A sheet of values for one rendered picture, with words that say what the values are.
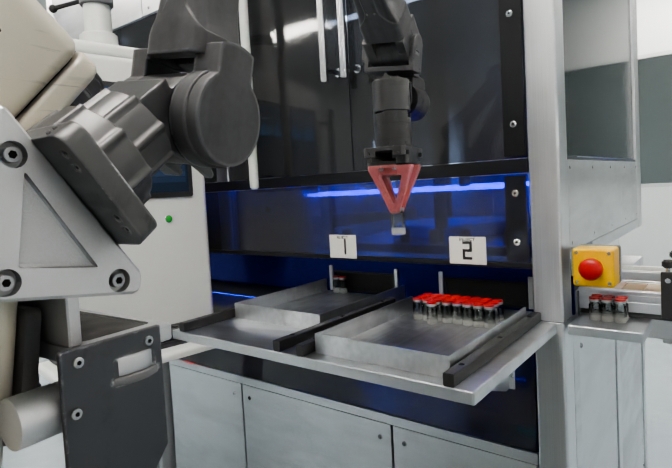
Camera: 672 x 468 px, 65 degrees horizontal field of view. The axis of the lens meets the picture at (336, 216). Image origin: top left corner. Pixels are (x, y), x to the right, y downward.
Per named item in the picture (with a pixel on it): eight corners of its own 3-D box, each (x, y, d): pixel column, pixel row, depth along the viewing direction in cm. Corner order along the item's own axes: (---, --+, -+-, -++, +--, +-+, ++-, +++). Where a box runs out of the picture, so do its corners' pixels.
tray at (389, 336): (411, 311, 120) (410, 296, 119) (526, 324, 104) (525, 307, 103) (315, 352, 93) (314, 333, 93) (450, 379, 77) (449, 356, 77)
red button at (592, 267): (582, 277, 100) (581, 256, 99) (605, 278, 97) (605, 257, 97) (577, 280, 97) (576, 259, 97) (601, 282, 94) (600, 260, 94)
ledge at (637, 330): (584, 318, 113) (584, 309, 113) (654, 325, 105) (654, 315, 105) (567, 334, 102) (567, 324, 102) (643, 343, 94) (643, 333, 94)
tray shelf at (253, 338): (313, 295, 153) (313, 289, 153) (567, 323, 109) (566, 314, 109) (172, 338, 115) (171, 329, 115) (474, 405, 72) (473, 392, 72)
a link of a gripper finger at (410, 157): (423, 211, 83) (420, 151, 83) (411, 213, 77) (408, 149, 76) (383, 212, 86) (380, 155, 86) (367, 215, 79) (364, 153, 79)
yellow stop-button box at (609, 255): (581, 279, 106) (580, 243, 105) (621, 281, 101) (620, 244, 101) (572, 286, 100) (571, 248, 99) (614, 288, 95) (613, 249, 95)
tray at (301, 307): (326, 290, 149) (325, 278, 149) (405, 298, 133) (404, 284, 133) (235, 317, 123) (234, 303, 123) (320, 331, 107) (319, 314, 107)
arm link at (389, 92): (365, 74, 80) (400, 68, 77) (383, 81, 86) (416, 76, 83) (367, 120, 80) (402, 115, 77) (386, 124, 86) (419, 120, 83)
